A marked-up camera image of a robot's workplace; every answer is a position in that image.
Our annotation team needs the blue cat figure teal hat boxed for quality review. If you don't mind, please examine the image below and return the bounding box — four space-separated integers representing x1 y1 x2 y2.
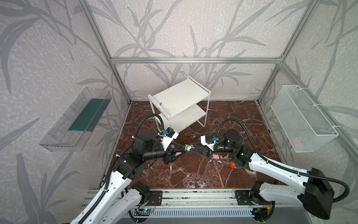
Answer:
185 144 195 152

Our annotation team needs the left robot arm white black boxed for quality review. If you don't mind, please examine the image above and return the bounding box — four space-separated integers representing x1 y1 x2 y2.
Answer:
72 113 185 224

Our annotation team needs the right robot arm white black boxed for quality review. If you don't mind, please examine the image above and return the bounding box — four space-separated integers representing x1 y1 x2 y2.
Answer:
185 129 350 220

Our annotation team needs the white two-tier metal shelf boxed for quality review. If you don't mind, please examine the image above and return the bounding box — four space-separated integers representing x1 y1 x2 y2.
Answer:
148 76 211 133

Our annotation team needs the pink pig toy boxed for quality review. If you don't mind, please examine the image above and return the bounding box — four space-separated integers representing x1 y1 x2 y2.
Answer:
292 137 305 150
213 154 220 160

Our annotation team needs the orange octopus toy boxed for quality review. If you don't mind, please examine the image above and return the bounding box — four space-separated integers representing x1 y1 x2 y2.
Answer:
230 161 237 169

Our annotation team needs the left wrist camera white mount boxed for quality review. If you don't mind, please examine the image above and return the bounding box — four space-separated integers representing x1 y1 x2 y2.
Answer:
160 127 179 151

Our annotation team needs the clear plastic wall bin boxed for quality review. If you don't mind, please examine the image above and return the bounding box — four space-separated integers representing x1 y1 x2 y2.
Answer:
39 87 112 152

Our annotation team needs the white wire mesh basket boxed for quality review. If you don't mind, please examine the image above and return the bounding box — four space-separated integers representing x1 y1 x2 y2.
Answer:
271 85 339 153

